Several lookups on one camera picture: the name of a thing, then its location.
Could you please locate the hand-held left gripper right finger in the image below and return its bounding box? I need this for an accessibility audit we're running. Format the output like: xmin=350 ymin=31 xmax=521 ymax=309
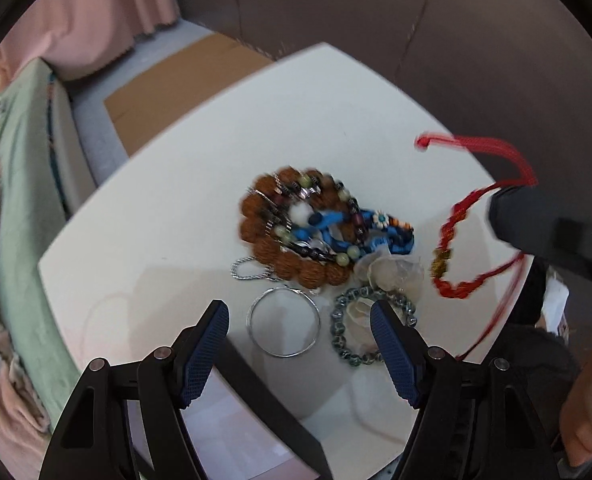
xmin=369 ymin=300 xmax=559 ymax=480

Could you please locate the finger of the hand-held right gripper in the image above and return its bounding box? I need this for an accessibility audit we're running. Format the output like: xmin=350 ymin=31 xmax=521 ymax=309
xmin=488 ymin=185 xmax=562 ymax=263

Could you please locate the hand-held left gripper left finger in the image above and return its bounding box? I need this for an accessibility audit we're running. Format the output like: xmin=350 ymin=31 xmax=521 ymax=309
xmin=38 ymin=300 xmax=229 ymax=480

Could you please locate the grey bead bracelet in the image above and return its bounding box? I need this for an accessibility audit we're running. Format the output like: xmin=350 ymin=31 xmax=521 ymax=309
xmin=330 ymin=287 xmax=419 ymax=367

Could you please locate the red cord bracelet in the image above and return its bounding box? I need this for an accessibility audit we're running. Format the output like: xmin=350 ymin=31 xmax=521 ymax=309
xmin=415 ymin=131 xmax=539 ymax=361

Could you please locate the small translucent organza pouch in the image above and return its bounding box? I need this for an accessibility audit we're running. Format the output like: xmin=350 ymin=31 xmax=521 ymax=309
xmin=348 ymin=297 xmax=384 ymax=351

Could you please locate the clear plastic bag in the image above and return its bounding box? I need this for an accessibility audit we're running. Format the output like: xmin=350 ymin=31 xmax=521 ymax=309
xmin=353 ymin=250 xmax=425 ymax=301

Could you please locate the black phone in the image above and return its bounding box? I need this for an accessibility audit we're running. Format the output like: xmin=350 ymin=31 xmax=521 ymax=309
xmin=216 ymin=337 xmax=334 ymax=480

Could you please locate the dark cloth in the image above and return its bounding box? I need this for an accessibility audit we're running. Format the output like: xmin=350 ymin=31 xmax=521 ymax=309
xmin=496 ymin=322 xmax=582 ymax=411

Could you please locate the person's leg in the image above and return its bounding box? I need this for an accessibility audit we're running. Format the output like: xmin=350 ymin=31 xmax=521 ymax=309
xmin=560 ymin=355 xmax=592 ymax=468

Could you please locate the brown cardboard sheet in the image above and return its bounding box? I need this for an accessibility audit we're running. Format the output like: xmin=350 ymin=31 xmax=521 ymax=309
xmin=103 ymin=34 xmax=274 ymax=158

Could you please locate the pink curtain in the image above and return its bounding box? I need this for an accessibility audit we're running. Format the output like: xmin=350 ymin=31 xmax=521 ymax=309
xmin=0 ymin=0 xmax=182 ymax=81

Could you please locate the silver wire bangle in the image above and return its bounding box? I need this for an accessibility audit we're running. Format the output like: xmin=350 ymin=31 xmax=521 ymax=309
xmin=247 ymin=286 xmax=322 ymax=358

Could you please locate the silver chain bracelet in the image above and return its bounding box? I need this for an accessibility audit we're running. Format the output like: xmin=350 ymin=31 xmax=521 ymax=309
xmin=231 ymin=256 xmax=277 ymax=281

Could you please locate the blue woven bracelet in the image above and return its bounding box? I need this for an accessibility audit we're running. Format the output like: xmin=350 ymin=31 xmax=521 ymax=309
xmin=288 ymin=207 xmax=416 ymax=256

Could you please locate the brown bead bracelet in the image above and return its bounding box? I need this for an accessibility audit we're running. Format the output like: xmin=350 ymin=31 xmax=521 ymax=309
xmin=239 ymin=164 xmax=349 ymax=288

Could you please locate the mixed green black bead bracelet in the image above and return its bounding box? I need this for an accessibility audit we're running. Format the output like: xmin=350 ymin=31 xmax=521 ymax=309
xmin=256 ymin=172 xmax=372 ymax=266

